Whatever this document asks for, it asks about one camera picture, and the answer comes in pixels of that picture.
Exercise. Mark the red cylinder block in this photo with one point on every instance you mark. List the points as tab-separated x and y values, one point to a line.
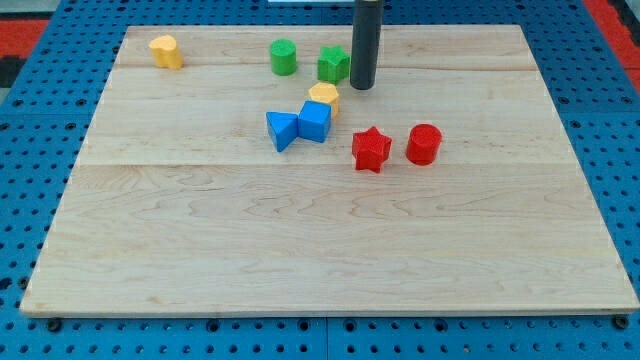
423	144

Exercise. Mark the yellow heart block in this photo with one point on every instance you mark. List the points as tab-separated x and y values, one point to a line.
165	52

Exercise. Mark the green star block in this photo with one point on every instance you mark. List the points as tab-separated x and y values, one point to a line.
333	64

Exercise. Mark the blue triangle block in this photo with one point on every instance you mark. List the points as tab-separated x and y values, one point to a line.
282	129

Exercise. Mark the yellow hexagon block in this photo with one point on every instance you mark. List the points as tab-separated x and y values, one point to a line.
326	93

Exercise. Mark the green cylinder block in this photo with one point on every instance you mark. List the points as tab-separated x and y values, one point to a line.
283	56

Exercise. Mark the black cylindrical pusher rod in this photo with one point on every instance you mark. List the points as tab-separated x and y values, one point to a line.
366	29

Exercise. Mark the blue cube block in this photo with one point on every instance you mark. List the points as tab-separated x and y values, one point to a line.
314	121

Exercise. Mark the light wooden board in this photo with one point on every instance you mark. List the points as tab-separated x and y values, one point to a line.
179	206

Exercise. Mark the red star block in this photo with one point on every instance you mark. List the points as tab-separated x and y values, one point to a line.
371	149

